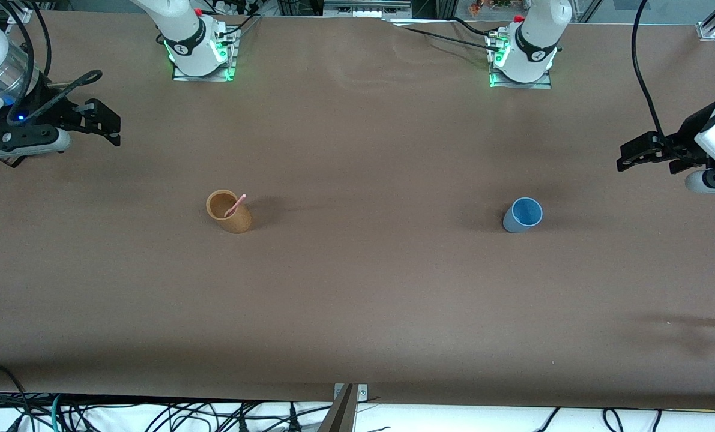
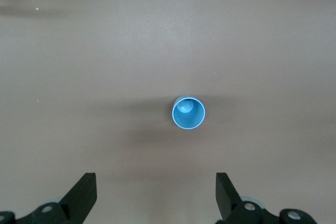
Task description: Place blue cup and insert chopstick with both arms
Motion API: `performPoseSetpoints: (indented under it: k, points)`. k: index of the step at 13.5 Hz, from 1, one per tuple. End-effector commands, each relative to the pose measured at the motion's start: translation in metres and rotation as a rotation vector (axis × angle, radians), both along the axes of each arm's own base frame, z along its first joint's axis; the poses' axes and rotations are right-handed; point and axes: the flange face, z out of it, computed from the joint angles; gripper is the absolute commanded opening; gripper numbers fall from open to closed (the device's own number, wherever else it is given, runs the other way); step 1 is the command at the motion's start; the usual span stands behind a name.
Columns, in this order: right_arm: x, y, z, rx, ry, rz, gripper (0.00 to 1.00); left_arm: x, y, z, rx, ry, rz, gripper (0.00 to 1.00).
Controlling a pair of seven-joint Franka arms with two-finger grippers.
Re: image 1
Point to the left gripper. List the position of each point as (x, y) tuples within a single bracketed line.
[(685, 139)]

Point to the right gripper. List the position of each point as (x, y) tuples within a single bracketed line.
[(50, 109)]

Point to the blue cup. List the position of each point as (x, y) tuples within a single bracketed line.
[(513, 223)]

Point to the brown cup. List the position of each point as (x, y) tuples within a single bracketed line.
[(237, 223)]

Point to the orange background object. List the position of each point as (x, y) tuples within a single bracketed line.
[(480, 7)]

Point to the grey power strip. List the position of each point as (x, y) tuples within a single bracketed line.
[(366, 11)]

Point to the metal table edge bracket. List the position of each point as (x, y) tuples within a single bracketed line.
[(363, 393)]

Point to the dark metal post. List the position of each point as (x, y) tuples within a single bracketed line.
[(340, 417)]

